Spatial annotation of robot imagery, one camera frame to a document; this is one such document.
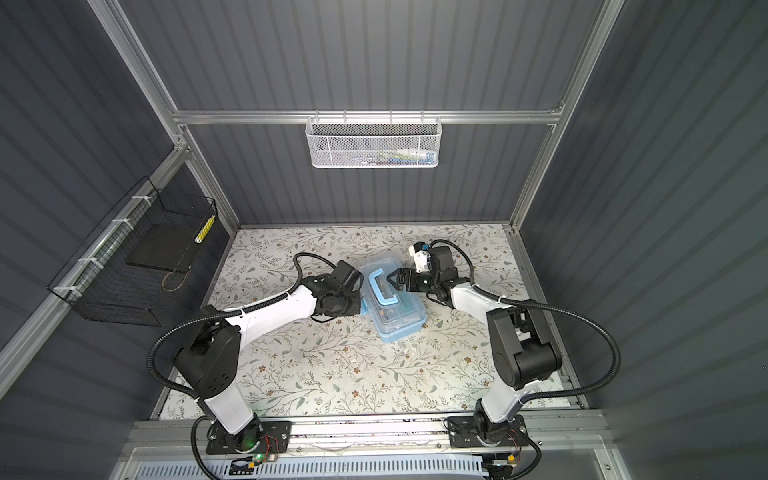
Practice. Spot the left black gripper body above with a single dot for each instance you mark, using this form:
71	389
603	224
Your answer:
350	304

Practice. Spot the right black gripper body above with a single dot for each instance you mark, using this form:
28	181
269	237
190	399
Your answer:
427	283

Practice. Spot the blue plastic tool box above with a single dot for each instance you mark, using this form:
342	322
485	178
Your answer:
393	306

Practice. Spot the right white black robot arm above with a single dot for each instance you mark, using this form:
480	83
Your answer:
523	348

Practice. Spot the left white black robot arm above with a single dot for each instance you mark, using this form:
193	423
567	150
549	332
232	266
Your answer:
209	364

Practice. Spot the markers in white basket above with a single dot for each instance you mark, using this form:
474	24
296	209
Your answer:
409	157

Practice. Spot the black foam pad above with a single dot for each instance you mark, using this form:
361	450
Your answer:
165	248

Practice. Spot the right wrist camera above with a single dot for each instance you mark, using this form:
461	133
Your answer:
420	255

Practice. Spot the white wire mesh basket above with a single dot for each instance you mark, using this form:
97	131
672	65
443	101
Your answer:
332	145

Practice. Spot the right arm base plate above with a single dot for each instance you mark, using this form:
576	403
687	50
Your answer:
466	432

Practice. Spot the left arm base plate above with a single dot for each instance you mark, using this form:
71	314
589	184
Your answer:
258	438

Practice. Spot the white slotted cable duct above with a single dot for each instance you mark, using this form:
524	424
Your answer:
354	467

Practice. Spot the black wire mesh basket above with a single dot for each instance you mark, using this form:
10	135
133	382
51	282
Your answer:
132	271

